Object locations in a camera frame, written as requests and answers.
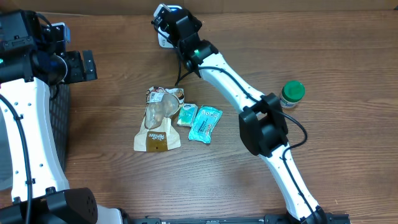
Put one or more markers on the white barcode scanner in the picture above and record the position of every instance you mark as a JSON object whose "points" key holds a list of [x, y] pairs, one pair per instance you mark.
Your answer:
{"points": [[161, 39]]}

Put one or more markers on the green tissue pack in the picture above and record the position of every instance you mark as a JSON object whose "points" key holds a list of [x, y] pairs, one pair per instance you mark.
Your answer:
{"points": [[187, 114]]}

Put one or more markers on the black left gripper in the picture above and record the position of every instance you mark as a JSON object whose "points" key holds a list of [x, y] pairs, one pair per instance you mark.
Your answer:
{"points": [[79, 73]]}

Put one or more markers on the grey plastic basket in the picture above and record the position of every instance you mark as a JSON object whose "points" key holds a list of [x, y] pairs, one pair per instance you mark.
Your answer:
{"points": [[59, 117]]}

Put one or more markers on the brown white snack bag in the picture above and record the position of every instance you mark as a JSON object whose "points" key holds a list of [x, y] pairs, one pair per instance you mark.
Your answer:
{"points": [[156, 133]]}

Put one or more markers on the green lid jar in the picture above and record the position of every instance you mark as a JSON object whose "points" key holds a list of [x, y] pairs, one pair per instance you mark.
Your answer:
{"points": [[291, 94]]}

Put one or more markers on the teal wet wipes pack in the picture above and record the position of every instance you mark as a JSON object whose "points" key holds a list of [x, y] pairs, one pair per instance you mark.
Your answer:
{"points": [[204, 123]]}

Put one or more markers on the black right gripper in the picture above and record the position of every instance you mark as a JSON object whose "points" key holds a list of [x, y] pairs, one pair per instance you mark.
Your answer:
{"points": [[195, 22]]}

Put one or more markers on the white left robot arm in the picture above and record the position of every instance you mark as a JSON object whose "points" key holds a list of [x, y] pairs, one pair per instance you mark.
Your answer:
{"points": [[33, 59]]}

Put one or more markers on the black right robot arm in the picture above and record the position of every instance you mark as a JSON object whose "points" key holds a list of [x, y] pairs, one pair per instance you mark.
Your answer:
{"points": [[262, 123]]}

